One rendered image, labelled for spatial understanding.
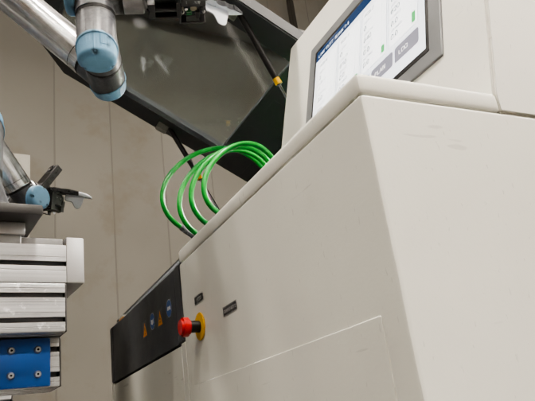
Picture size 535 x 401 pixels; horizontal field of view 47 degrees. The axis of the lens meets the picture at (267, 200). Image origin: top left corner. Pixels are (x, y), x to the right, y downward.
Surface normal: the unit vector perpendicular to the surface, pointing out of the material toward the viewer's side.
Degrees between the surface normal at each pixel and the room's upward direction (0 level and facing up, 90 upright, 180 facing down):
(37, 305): 90
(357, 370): 90
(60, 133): 90
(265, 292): 90
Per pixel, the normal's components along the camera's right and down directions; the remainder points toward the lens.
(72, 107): 0.52, -0.37
